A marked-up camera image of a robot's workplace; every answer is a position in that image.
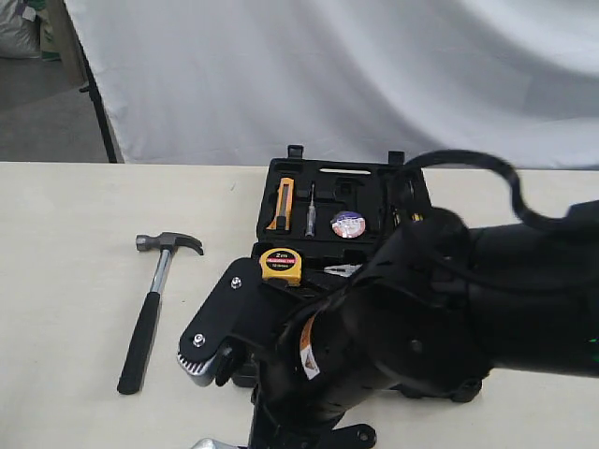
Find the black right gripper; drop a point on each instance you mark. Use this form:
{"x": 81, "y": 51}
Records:
{"x": 368, "y": 340}

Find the black electrical tape roll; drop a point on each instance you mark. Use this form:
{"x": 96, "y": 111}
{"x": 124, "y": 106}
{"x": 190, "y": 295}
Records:
{"x": 348, "y": 224}

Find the adjustable wrench black handle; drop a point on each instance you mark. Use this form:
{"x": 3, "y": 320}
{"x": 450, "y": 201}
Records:
{"x": 209, "y": 443}

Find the claw hammer black grip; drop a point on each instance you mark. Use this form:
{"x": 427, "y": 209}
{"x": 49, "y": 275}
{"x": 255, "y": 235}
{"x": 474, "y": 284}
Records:
{"x": 140, "y": 345}

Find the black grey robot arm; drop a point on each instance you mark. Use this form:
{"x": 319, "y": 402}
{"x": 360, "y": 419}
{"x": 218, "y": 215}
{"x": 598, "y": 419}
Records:
{"x": 531, "y": 302}

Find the black plastic tool case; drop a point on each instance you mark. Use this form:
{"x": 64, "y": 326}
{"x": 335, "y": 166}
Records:
{"x": 323, "y": 201}

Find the yellow tape measure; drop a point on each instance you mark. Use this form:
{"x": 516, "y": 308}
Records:
{"x": 283, "y": 264}

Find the clear voltage tester screwdriver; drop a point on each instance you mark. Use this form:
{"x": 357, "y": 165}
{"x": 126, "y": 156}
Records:
{"x": 311, "y": 214}

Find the large yellow black screwdriver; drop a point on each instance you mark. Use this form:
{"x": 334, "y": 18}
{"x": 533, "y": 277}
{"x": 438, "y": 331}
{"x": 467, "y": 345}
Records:
{"x": 396, "y": 218}

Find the orange utility knife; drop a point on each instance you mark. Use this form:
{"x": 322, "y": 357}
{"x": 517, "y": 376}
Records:
{"x": 282, "y": 216}

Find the white backdrop cloth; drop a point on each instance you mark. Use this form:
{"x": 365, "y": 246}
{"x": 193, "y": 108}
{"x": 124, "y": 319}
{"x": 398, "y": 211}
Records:
{"x": 235, "y": 82}

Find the black backdrop stand pole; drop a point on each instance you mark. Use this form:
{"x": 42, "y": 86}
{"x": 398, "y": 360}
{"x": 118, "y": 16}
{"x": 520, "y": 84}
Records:
{"x": 90, "y": 87}

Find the white sack in background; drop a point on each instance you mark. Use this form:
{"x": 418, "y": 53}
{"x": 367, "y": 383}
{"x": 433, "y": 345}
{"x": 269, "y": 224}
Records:
{"x": 19, "y": 35}

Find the orange handled pliers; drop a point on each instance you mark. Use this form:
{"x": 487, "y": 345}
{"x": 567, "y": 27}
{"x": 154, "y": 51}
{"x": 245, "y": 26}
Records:
{"x": 346, "y": 270}

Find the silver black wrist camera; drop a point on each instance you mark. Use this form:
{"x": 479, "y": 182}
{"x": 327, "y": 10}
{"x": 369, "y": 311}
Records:
{"x": 236, "y": 320}

